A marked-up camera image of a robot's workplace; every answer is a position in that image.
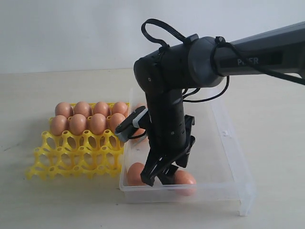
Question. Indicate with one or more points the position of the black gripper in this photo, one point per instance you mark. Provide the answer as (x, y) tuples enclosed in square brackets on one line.
[(169, 135)]

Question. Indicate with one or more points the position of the brown egg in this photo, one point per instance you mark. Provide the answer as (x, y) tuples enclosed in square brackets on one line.
[(121, 108), (140, 105), (139, 132), (102, 108), (98, 124), (77, 124), (115, 120), (182, 177), (64, 109), (83, 108), (58, 125), (134, 174)]

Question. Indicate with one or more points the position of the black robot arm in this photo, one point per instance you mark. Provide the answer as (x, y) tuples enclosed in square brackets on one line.
[(202, 63)]

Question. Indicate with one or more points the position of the yellow plastic egg tray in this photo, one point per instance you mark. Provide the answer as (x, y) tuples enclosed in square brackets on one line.
[(75, 155)]

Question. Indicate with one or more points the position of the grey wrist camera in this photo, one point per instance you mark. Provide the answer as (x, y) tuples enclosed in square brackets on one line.
[(138, 118)]

